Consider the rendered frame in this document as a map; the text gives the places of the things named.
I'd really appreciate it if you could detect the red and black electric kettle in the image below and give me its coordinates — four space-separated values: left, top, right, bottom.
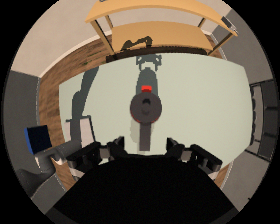
130 86 162 151

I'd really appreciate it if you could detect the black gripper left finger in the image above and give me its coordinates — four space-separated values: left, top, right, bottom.
66 136 135 182

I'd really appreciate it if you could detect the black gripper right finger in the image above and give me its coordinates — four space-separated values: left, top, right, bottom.
159 137 223 181

